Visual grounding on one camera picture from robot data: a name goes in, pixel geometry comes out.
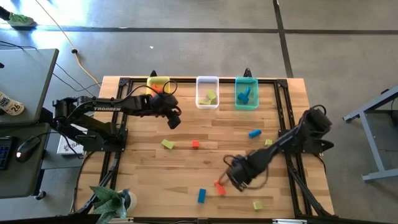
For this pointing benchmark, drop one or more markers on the green cube block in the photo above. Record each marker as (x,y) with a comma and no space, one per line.
(268,142)
(257,205)

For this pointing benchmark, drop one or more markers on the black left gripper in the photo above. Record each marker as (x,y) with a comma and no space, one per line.
(173,120)

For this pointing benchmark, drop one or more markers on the green long rectangular block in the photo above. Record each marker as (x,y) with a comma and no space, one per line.
(211,94)

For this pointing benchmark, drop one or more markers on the blue long rectangular block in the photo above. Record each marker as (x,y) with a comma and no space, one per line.
(201,196)
(248,91)

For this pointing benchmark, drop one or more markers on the black computer mouse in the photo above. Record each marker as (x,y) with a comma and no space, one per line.
(27,148)

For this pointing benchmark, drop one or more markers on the black keyboard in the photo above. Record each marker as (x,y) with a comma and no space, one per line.
(4,154)

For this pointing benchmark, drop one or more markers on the grey desk top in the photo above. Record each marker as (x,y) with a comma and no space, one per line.
(25,81)

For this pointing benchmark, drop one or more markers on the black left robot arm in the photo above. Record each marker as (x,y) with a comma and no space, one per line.
(105,109)

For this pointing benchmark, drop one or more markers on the black desk caster wheel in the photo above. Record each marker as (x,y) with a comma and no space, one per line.
(40,195)

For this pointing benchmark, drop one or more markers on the yellow translucent plastic bin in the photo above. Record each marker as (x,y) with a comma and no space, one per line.
(149,81)

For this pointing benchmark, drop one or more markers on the teal translucent plastic bin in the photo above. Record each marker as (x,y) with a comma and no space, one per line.
(253,104)

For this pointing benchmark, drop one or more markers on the clear plastic bin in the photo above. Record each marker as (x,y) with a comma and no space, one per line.
(207,105)

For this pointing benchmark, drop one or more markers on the grey metal table frame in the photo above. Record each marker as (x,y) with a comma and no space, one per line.
(373,137)

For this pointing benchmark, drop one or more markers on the dark desk top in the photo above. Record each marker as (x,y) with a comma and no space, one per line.
(18,180)

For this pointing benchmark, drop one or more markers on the person's leg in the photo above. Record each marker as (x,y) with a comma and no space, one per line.
(4,12)

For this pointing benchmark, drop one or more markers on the blue cylinder block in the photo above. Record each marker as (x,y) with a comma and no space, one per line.
(255,133)

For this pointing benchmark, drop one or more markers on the white plant pot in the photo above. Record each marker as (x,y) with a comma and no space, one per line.
(132,200)

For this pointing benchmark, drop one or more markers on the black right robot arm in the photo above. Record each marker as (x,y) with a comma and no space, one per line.
(280,144)

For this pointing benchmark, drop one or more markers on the person's foot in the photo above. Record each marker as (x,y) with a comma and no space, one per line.
(20,20)

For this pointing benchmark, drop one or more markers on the red cube block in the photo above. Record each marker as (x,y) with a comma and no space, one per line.
(195,144)

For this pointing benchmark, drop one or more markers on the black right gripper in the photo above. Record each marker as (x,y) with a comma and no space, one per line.
(242,171)

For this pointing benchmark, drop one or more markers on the green potted plant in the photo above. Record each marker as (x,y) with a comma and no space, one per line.
(109,202)

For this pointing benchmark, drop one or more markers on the white printed box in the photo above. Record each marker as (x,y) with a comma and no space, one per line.
(66,146)

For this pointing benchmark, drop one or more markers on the black triangular frame foot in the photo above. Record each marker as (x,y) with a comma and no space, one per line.
(247,73)
(153,74)

